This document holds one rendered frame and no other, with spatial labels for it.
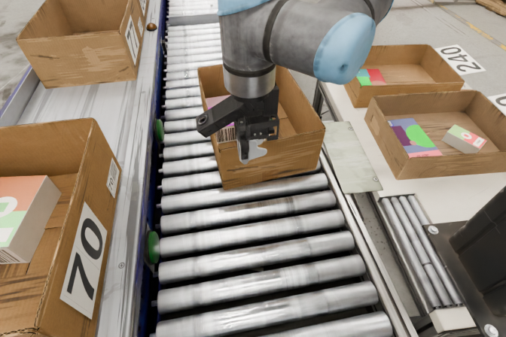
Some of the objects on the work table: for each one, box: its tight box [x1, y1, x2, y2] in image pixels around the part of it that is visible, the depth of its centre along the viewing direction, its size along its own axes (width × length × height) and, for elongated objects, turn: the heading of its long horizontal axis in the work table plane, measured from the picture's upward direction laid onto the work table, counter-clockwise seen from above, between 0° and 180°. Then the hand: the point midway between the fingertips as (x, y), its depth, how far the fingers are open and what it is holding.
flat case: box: [356, 69, 387, 86], centre depth 119 cm, size 14×19×2 cm
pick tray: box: [343, 44, 465, 108], centre depth 117 cm, size 28×38×10 cm
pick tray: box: [364, 90, 506, 181], centre depth 94 cm, size 28×38×10 cm
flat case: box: [387, 118, 442, 159], centre depth 95 cm, size 14×19×2 cm
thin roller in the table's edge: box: [398, 196, 464, 306], centre depth 74 cm, size 2×28×2 cm, turn 6°
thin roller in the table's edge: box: [390, 197, 453, 307], centre depth 74 cm, size 2×28×2 cm, turn 6°
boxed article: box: [441, 125, 487, 153], centre depth 94 cm, size 6×10×5 cm, turn 41°
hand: (241, 159), depth 67 cm, fingers closed
